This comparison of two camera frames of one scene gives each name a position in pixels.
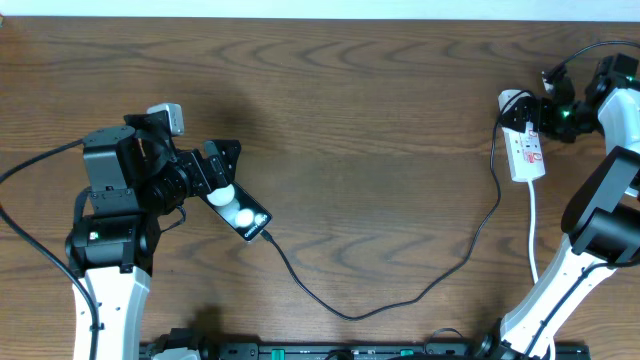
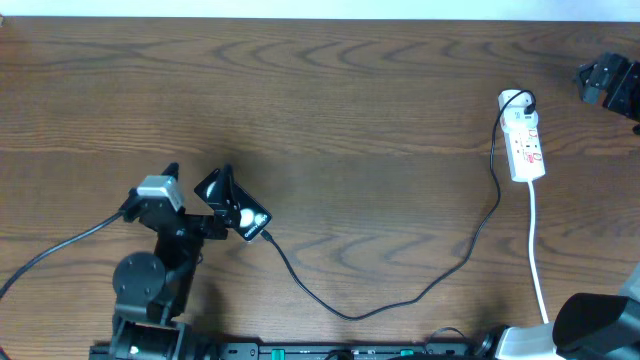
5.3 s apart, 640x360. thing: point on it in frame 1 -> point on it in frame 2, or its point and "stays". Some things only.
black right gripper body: (566, 119) -> (626, 96)
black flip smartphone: (239, 208) stays
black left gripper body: (196, 174) -> (203, 229)
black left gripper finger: (224, 156) -> (172, 170)
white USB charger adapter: (506, 95) stays
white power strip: (524, 154) stays
